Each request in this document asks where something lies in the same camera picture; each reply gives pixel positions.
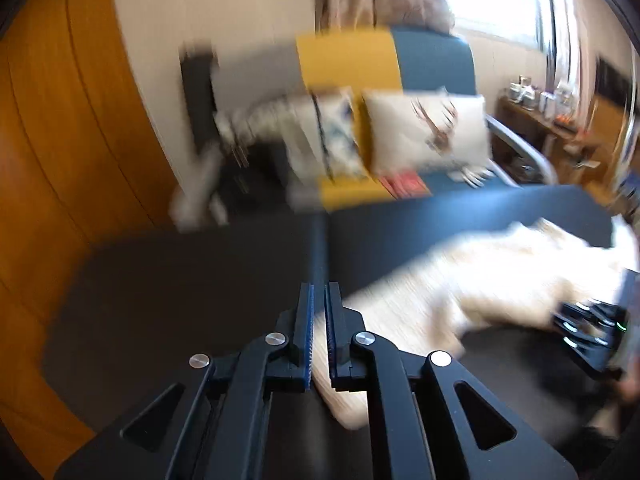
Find sheer patterned curtain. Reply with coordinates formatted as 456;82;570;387
539;0;601;92

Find black television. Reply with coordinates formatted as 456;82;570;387
596;57;634;102

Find wooden side table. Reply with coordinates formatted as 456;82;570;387
495;95;617;187

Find triangle pattern pillow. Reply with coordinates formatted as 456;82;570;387
280;87;372;184

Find group of small containers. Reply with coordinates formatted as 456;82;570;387
507;75;576;122

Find grey yellow blue sofa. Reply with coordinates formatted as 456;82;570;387
170;27;558;226

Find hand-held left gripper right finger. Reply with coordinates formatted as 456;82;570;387
325;282;581;480

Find cream knit sweater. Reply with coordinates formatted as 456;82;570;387
320;217;637;431

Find white gloves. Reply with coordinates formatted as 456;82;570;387
449;167;494;187

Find pink knit cloth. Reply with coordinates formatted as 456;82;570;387
380;172;432;199

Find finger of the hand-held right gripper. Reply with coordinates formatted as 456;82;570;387
552;320;619;372
559;300;624;334

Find deer print pillow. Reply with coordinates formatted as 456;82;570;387
362;89;493;177

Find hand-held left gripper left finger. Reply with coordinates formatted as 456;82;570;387
55;282;316;480

